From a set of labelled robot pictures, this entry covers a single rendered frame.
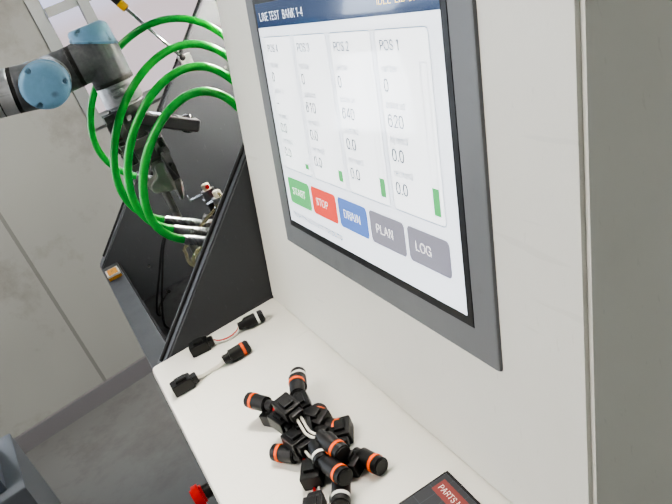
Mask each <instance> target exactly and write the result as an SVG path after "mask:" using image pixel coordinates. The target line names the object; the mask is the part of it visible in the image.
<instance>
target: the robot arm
mask: <svg viewBox="0 0 672 504"><path fill-rule="evenodd" d="M68 38H69V43H70V44H69V45H67V46H65V47H63V48H61V49H59V50H56V51H54V52H51V53H49V54H46V55H44V56H41V57H39V58H37V59H34V60H32V61H28V62H24V63H23V64H19V65H14V66H11V67H7V68H1V69H0V118H4V117H8V116H12V115H16V114H20V113H25V112H30V111H34V110H38V109H54V108H57V107H59V106H61V105H62V104H63V103H64V102H65V101H66V100H67V99H68V97H69V95H70V93H71V92H72V91H75V90H77V89H79V88H82V87H84V86H86V85H87V84H90V83H92V84H93V86H94V88H95V90H96V91H97V93H98V95H99V97H100V99H101V101H102V103H103V105H104V107H105V109H106V110H110V111H109V113H108V114H105V115H103V116H101V118H102V120H103V121H104V123H105V125H106V127H107V129H108V131H109V133H110V135H111V134H112V129H113V124H114V120H115V117H116V113H117V111H118V108H119V105H120V102H121V100H122V98H123V96H124V94H125V92H126V90H127V88H128V86H129V84H130V83H131V81H132V79H133V78H134V75H133V73H132V71H131V69H130V67H129V65H128V63H127V61H126V59H125V57H124V54H123V52H122V50H121V48H120V46H119V44H118V43H119V42H118V41H117V40H116V38H115V36H114V35H113V33H112V31H111V29H110V27H109V26H108V24H107V23H106V22H105V21H103V20H97V21H94V22H92V23H89V24H87V25H85V26H82V27H80V28H77V29H75V30H73V31H71V32H69V33H68ZM142 94H143V93H142V91H141V89H140V87H139V86H138V88H137V89H136V91H135V93H134V95H133V97H132V99H131V101H130V103H129V105H128V108H127V110H126V113H125V116H124V120H123V123H122V127H121V132H120V137H119V145H118V154H120V155H121V158H122V159H123V160H124V153H125V146H126V141H127V137H128V133H129V130H130V127H131V124H132V122H133V119H134V117H135V114H136V112H137V109H138V108H139V106H140V104H141V103H142V101H143V99H144V97H143V96H142ZM141 96H142V97H141ZM160 114H161V113H159V112H151V111H147V112H146V114H145V116H144V118H143V120H142V123H141V125H140V128H139V131H138V134H137V138H136V142H135V146H134V151H133V159H132V171H133V172H136V171H138V170H139V169H140V163H141V158H142V154H143V150H144V147H145V144H146V141H147V138H148V136H149V134H150V131H151V129H152V127H153V125H154V123H155V122H156V120H157V119H158V117H159V115H160ZM128 115H131V116H132V117H131V119H130V120H128V119H127V117H128ZM200 123H201V122H200V120H199V119H197V118H195V117H194V116H193V115H191V114H184V115H174V114H172V115H171V116H170V117H169V119H168V120H167V122H166V123H165V125H164V127H163V128H167V129H175V130H182V131H183V132H185V133H191V132H199V130H200ZM169 152H170V151H169V148H168V146H167V144H166V142H165V140H164V138H163V136H162V135H161V133H160V134H159V136H158V138H157V141H156V143H155V146H154V149H153V152H152V156H151V160H150V165H149V166H151V169H152V171H153V176H152V177H151V179H150V180H149V181H148V187H149V189H150V190H152V191H153V192H154V193H157V194H158V193H163V192H167V191H172V190H175V191H176V193H177V195H178V196H179V198H180V199H181V200H183V199H184V186H183V183H182V180H181V178H180V175H179V172H178V170H177V168H176V165H175V163H174V161H173V159H172V157H171V155H170V153H169Z"/></svg>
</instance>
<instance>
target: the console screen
mask: <svg viewBox="0 0 672 504"><path fill-rule="evenodd" d="M245 3H246V9H247V14H248V20H249V25H250V31H251V37H252V42H253V48H254V54H255V59H256V65H257V70H258V76H259V82H260V87H261V93H262V99H263V104H264V110H265V116H266V121H267V127H268V132H269V138H270V144H271V149H272V155H273V161H274V166H275V172H276V177H277V183H278V189H279V194H280V200H281V206H282V211H283V217H284V223H285V228H286V234H287V239H288V240H289V241H290V242H292V243H294V244H295V245H297V246H298V247H300V248H302V249H303V250H305V251H306V252H308V253H310V254H311V255H313V256H314V257H316V258H318V259H319V260H321V261H322V262H324V263H326V264H327V265H329V266H330V267H332V268H334V269H335V270H337V271H338V272H340V273H342V274H343V275H345V276H346V277H348V278H350V279H351V280H353V281H354V282H356V283H358V284H359V285H361V286H362V287H364V288H366V289H367V290H369V291H370V292H372V293H374V294H375V295H377V296H379V297H380V298H382V299H383V300H385V301H387V302H388V303H390V304H391V305H393V306H395V307H396V308H398V309H399V310H401V311H403V312H404V313H406V314H407V315H409V316H411V317H412V318H414V319H415V320H417V321H419V322H420V323H422V324H423V325H425V326H427V327H428V328H430V329H431V330H433V331H435V332H436V333H438V334H439V335H441V336H443V337H444V338H446V339H447V340H449V341H451V342H452V343H454V344H455V345H457V346H459V347H460V348H462V349H463V350H465V351H467V352H468V353H470V354H471V355H473V356H475V357H476V358H478V359H479V360H481V361H483V362H484V363H486V364H487V365H489V366H491V367H492V368H494V369H495V370H497V371H500V372H501V371H503V361H502V347H501V333H500V320H499V306H498V292H497V279H496V265H495V251H494V238H493V224H492V210H491V196H490V183H489V169H488V155H487V142H486V128H485V114H484V101H483V87H482V73H481V60H480V46H479V32H478V18H477V5H476V0H245Z"/></svg>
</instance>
